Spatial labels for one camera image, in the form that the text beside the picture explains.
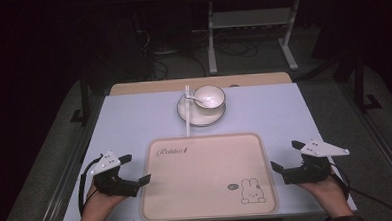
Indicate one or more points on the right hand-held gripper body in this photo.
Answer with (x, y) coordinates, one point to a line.
(308, 172)

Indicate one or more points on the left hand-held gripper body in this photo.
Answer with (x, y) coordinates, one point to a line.
(115, 186)

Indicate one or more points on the person's left hand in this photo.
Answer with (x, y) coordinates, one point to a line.
(99, 203)

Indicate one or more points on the person's right hand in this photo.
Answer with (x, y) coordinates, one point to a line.
(324, 193)

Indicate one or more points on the light blue table mat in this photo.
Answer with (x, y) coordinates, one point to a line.
(128, 126)

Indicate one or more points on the beige tray with rabbit print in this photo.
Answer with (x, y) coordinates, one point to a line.
(207, 180)

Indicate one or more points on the white chopstick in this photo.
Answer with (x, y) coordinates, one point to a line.
(186, 117)
(188, 91)

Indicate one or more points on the wooden table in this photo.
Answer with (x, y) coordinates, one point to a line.
(143, 86)

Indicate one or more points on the black metal stand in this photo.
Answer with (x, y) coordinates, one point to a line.
(361, 83)
(85, 95)

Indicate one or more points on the white plate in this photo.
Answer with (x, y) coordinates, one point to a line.
(201, 118)

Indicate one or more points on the white spoon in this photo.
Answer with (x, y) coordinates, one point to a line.
(194, 98)

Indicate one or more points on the white bowl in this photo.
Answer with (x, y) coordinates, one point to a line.
(211, 98)

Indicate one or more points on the white metal stand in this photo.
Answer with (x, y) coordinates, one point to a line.
(251, 18)

